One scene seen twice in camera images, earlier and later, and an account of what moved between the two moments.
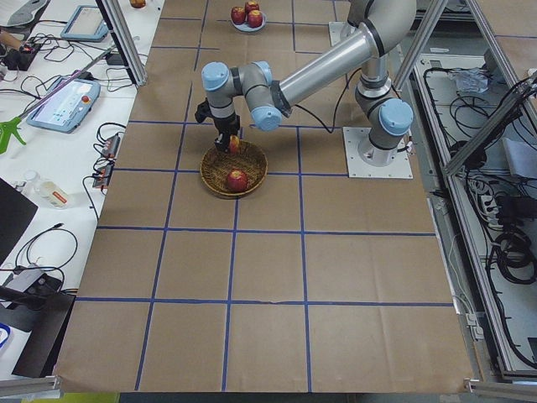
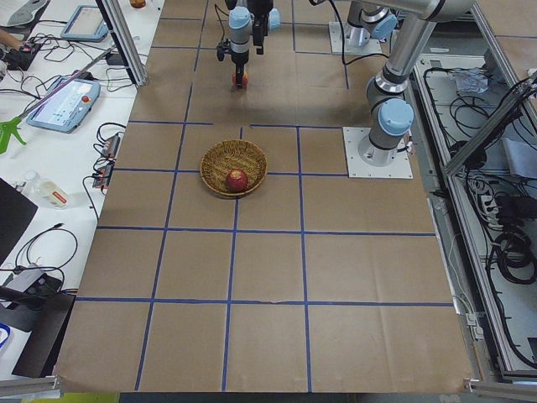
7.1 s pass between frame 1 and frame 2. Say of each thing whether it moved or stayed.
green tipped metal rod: stayed
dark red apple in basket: stayed
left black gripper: moved
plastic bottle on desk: stayed
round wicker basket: stayed
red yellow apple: moved
